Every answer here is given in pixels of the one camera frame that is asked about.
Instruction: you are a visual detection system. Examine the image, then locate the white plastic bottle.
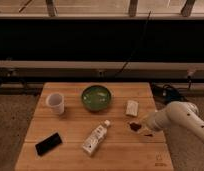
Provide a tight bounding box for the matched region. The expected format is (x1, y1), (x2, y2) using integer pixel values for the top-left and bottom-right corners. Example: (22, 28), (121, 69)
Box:
(82, 120), (111, 156)

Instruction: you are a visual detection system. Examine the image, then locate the black smartphone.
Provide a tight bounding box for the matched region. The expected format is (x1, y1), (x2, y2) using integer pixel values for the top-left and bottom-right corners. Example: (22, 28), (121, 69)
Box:
(35, 133), (62, 156)

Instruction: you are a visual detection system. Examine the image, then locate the green ceramic bowl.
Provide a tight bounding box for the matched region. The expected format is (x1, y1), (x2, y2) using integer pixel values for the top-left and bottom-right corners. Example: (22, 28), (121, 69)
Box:
(81, 85), (112, 112)

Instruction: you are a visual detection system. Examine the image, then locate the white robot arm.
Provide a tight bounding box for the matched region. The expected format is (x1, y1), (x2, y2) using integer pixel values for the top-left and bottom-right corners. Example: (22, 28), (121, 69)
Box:
(140, 101), (204, 143)

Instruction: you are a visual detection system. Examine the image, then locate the small white packet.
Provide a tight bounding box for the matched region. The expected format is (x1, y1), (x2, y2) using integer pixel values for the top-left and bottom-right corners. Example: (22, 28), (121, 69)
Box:
(126, 100), (138, 117)

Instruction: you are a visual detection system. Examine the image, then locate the white paper cup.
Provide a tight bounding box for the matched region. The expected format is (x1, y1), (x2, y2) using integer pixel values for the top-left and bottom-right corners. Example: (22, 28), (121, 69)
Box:
(46, 93), (65, 115)

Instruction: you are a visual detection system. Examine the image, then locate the black floor cable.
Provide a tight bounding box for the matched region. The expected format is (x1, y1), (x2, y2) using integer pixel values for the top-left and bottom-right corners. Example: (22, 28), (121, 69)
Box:
(151, 83), (188, 103)

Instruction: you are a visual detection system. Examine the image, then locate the black hanging cable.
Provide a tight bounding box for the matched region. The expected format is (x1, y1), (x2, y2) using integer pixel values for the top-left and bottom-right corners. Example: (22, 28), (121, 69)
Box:
(113, 10), (153, 78)

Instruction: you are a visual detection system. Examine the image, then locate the wooden table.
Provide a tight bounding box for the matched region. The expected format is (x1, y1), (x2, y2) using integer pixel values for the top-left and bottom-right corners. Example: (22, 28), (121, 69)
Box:
(15, 83), (173, 171)

